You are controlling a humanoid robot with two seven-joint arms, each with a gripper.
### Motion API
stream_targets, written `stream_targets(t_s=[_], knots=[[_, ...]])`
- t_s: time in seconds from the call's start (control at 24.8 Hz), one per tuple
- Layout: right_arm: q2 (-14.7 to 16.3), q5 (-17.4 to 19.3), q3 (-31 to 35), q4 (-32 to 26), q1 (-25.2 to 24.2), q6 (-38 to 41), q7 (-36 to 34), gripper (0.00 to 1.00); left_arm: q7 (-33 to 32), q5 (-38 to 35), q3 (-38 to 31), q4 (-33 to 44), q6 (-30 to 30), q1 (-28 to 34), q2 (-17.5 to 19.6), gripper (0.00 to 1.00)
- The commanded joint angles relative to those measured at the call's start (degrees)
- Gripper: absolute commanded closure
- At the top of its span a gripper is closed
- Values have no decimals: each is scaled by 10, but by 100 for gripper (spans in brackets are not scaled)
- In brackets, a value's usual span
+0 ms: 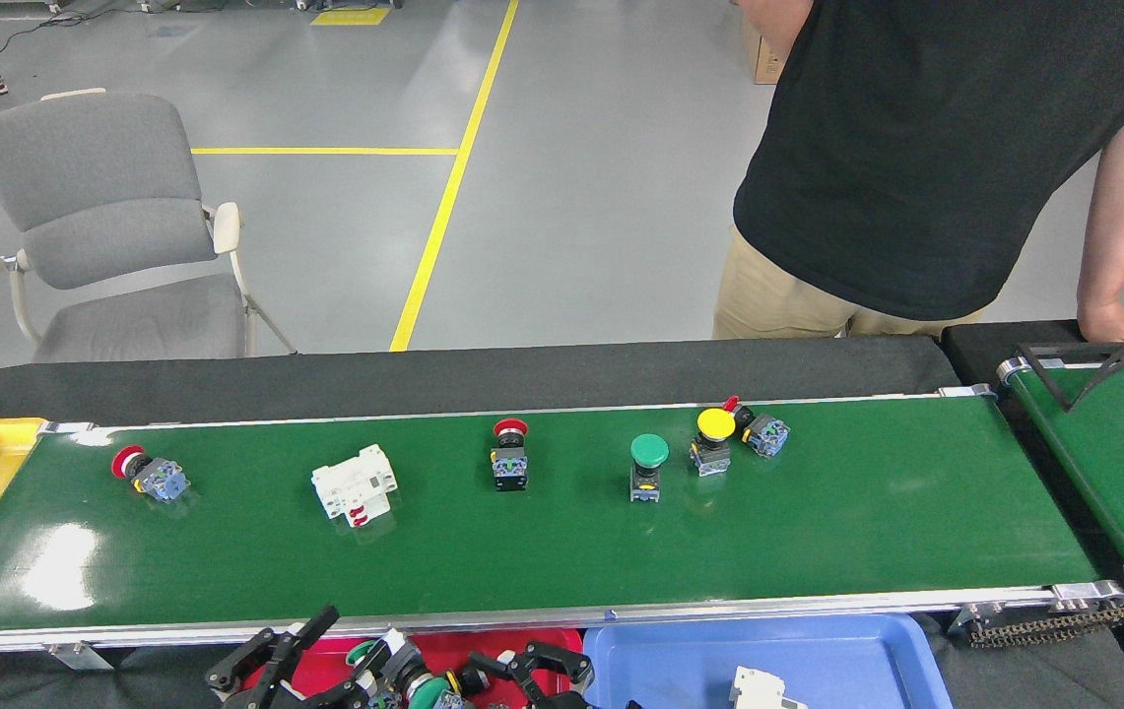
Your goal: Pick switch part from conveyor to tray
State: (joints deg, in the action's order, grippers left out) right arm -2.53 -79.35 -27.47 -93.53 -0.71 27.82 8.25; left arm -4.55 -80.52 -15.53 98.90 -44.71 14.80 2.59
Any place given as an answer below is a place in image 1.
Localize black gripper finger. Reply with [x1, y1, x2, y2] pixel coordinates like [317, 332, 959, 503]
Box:
[205, 606, 341, 709]
[468, 640, 594, 709]

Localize green mushroom push button switch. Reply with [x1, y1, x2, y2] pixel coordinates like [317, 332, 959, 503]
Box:
[409, 675, 469, 709]
[345, 632, 430, 690]
[628, 433, 670, 503]

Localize white circuit breaker red levers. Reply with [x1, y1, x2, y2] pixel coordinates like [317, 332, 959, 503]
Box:
[729, 666, 809, 709]
[311, 443, 398, 529]

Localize red mushroom push button switch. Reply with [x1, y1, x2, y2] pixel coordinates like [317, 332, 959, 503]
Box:
[110, 445, 190, 503]
[491, 419, 530, 491]
[722, 396, 791, 459]

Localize yellow mushroom push button switch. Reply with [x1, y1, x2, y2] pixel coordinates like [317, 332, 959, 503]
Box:
[690, 408, 738, 478]

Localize long green conveyor belt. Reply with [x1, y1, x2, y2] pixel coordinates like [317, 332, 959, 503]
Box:
[0, 386, 1124, 663]

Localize short green conveyor belt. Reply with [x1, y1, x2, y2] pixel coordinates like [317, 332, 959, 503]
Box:
[997, 356, 1124, 589]

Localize red plastic bin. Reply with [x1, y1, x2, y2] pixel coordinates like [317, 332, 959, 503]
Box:
[241, 630, 587, 709]

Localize blue plastic bin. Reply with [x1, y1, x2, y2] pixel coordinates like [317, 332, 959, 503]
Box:
[581, 612, 957, 709]

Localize grey padded chair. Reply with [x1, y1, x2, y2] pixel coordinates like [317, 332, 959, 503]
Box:
[0, 89, 298, 363]

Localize person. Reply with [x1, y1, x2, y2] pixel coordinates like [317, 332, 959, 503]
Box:
[714, 0, 1124, 341]

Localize brown cardboard box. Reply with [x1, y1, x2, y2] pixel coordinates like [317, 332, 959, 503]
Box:
[741, 10, 784, 85]

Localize black conveyor drive chain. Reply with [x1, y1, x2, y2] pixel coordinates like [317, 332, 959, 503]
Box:
[968, 606, 1124, 649]

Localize black guide frame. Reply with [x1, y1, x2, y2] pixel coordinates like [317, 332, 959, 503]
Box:
[1015, 340, 1124, 413]

